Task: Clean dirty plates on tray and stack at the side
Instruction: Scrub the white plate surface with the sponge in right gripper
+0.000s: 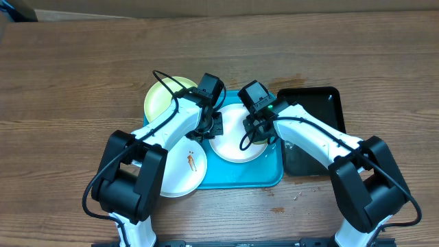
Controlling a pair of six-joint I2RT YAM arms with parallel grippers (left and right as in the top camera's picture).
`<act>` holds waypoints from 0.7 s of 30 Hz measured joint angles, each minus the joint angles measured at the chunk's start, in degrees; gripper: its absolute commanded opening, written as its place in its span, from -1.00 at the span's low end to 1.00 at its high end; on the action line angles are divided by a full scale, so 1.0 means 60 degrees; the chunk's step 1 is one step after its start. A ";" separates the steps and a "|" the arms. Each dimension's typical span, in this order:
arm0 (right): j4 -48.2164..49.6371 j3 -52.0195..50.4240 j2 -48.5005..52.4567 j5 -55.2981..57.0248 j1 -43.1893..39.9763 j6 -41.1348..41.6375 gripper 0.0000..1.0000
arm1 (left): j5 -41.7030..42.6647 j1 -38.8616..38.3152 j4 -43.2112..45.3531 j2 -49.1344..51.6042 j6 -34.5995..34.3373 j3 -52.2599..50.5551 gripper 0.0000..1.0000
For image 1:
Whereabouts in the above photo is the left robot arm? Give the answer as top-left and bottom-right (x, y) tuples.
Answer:
(82, 73), (226, 247)

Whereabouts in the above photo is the black water tray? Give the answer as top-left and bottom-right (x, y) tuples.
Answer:
(277, 86), (346, 176)

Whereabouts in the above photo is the teal plastic tray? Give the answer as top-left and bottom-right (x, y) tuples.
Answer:
(142, 89), (285, 190)

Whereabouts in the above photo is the green rimmed plate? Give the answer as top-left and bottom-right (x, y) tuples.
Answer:
(143, 76), (198, 122)

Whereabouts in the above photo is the green yellow sponge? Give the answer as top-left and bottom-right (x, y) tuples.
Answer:
(253, 139), (268, 145)

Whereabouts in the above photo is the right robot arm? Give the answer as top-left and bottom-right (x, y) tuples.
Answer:
(237, 81), (410, 246)

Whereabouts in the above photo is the white plate with sauce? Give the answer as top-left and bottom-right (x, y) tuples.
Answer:
(160, 137), (207, 198)

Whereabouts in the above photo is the dark object top-left corner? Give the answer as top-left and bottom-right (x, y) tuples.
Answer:
(1, 0), (38, 23)

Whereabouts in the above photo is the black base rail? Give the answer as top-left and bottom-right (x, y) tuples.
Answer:
(91, 237), (397, 247)

